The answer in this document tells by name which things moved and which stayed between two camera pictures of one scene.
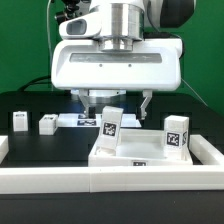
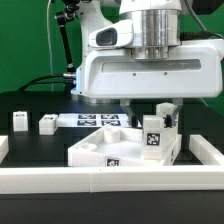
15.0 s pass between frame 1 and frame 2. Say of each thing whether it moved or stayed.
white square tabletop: moved
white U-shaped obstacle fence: stayed
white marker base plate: stayed
